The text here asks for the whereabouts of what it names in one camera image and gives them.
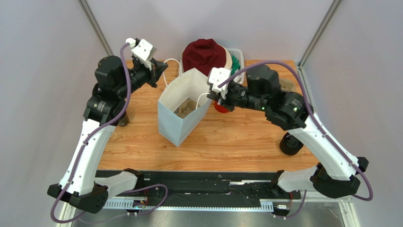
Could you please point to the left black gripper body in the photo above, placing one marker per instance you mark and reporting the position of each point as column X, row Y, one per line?
column 152, row 74

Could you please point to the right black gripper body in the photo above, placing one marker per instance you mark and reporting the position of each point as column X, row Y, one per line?
column 223, row 100

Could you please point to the pulp cup carrier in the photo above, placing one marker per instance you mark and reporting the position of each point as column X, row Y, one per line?
column 287, row 85
column 186, row 107

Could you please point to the white paper bag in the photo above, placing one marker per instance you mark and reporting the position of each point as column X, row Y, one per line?
column 187, row 86

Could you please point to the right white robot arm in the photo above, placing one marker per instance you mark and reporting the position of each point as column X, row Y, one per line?
column 338, row 172

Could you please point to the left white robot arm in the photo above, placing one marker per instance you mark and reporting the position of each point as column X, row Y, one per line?
column 105, row 110

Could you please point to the left black coffee cup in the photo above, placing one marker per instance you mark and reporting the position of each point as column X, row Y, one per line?
column 124, row 120

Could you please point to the white plastic basket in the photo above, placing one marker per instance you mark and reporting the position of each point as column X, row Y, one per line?
column 239, row 55

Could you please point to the red cup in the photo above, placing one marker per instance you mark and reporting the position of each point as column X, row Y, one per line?
column 220, row 108

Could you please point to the green cloth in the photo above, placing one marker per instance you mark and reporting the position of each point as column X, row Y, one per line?
column 235, row 67

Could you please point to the beige hat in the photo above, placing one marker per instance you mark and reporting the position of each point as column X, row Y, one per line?
column 228, row 63

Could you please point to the maroon bucket hat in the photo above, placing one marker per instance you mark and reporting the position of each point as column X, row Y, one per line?
column 203, row 55

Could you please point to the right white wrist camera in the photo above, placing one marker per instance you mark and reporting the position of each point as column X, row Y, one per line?
column 216, row 77

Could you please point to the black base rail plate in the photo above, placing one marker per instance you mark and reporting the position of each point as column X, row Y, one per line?
column 181, row 190

